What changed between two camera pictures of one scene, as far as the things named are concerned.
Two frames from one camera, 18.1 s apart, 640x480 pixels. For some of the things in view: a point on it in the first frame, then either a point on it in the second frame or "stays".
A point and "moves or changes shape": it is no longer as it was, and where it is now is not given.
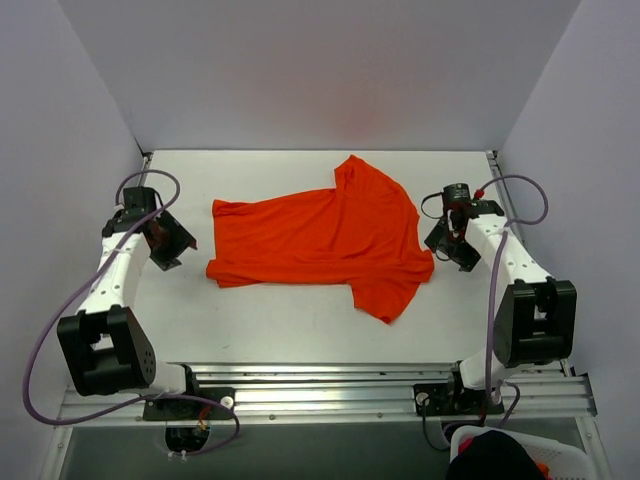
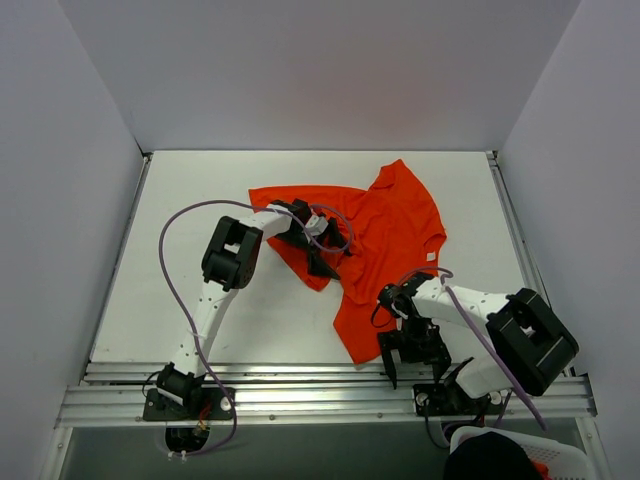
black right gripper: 455,248 -> 415,347
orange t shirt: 364,234 moves or changes shape
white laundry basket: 556,460 stays
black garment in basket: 493,455 stays
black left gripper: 173,241 -> 319,244
